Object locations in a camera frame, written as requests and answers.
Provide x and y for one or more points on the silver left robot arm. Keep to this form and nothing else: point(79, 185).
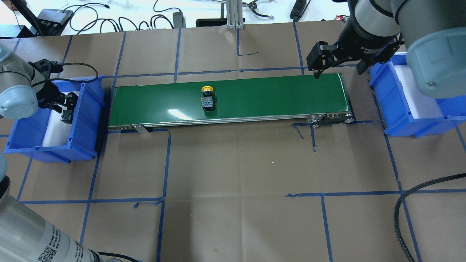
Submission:
point(25, 235)

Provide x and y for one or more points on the white foam pad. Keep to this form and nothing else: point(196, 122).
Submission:
point(420, 105)
point(58, 132)

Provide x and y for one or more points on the yellow mushroom push button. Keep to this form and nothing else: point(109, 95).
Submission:
point(207, 100)

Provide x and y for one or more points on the green conveyor belt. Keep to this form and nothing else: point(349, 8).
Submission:
point(322, 102)

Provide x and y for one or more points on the blue storage bin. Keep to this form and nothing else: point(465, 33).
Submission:
point(27, 134)
point(395, 110)

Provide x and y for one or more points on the red mushroom push button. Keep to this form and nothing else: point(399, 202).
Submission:
point(66, 117)

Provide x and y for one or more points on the white foam pad left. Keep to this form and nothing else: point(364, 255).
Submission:
point(58, 132)

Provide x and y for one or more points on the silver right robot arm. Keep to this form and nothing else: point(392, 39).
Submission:
point(433, 32)

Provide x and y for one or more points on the blue left storage bin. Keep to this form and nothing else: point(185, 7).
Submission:
point(27, 134)

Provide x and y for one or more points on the aluminium profile post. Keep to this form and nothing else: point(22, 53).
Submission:
point(234, 14)

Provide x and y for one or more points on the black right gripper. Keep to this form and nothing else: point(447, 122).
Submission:
point(354, 40)

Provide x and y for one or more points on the blue right storage bin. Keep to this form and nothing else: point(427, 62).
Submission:
point(395, 110)

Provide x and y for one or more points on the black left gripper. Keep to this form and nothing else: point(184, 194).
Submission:
point(50, 96)

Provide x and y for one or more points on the white foam pad right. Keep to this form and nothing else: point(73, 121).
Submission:
point(420, 105)

